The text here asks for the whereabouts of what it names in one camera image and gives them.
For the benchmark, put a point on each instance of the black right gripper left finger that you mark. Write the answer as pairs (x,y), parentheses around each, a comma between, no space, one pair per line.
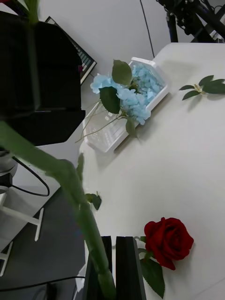
(109,243)

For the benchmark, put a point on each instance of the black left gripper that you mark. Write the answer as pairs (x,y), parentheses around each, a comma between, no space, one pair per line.
(58,126)

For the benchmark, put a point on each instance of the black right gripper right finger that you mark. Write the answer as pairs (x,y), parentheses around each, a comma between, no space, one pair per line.
(126,269)

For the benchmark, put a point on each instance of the red rose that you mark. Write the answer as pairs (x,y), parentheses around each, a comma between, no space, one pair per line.
(168,239)
(70,182)

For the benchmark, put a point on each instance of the pale blue flower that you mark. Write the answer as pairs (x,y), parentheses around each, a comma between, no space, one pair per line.
(133,105)
(103,82)
(150,79)

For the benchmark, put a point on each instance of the green two-leaf twig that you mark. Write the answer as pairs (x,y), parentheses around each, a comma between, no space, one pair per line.
(96,201)

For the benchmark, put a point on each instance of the black keyboard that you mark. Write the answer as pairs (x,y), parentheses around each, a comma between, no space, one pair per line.
(87,62)

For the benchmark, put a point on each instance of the shallow white box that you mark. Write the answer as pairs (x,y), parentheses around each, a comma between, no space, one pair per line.
(105,136)

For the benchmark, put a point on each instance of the black tripod stand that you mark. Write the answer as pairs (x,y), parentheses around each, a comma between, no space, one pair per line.
(187,14)

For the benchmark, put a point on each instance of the green five-leaf twig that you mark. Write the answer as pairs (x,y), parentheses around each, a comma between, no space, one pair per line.
(214,87)

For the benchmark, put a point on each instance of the white metal frame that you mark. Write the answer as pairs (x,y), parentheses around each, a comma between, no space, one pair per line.
(38,225)

